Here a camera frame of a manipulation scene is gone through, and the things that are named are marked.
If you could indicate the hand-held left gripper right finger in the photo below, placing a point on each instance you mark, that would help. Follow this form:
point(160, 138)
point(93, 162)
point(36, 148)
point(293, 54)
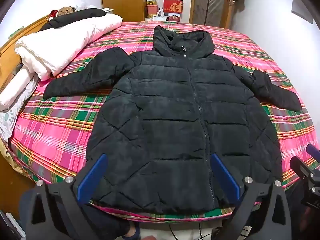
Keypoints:
point(227, 178)

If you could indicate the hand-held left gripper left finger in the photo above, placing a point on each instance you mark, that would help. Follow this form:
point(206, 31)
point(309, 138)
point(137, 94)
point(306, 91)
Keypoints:
point(91, 178)

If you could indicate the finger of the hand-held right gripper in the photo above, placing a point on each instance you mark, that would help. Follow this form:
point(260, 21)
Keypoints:
point(303, 166)
point(313, 150)

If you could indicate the black puffer jacket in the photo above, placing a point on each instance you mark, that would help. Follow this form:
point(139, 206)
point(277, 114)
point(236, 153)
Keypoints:
point(175, 105)

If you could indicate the pink plaid bedsheet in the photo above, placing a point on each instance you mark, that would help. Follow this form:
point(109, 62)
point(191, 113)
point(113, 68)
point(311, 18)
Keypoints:
point(62, 130)

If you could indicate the person's foot in slipper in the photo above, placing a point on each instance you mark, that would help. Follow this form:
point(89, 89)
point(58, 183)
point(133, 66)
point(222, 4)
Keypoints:
point(131, 233)

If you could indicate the paw print pillow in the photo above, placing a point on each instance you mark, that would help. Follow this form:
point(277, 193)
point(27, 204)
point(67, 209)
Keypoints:
point(12, 120)

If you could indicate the rolled white blanket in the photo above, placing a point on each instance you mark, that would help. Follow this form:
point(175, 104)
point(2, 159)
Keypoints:
point(17, 87)

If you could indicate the white quilt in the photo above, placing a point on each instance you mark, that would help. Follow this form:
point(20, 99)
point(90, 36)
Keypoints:
point(62, 42)

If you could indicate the grey paper sheet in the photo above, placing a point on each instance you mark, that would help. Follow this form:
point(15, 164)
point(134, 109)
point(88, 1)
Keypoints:
point(302, 10)

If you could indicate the wooden headboard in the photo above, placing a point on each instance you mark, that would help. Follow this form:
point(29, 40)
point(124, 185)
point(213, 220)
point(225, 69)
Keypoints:
point(22, 31)

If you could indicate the small red gift box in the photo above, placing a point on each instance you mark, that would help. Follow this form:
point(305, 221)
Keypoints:
point(173, 18)

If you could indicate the brown stuffed toy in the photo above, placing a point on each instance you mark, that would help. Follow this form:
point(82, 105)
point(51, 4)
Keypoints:
point(66, 10)

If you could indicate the white bag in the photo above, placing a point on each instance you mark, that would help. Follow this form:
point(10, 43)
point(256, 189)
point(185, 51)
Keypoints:
point(159, 17)

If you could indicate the wooden door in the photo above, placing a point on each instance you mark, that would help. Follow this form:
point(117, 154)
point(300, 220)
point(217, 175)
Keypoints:
point(212, 2)

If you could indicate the pink container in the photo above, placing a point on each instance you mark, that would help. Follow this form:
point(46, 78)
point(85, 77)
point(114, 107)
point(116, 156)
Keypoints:
point(151, 11)

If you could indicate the large red box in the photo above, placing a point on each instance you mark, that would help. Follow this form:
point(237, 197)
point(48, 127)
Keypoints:
point(173, 6)

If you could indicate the wooden wardrobe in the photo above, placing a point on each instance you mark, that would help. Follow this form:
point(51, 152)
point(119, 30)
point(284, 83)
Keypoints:
point(122, 0)

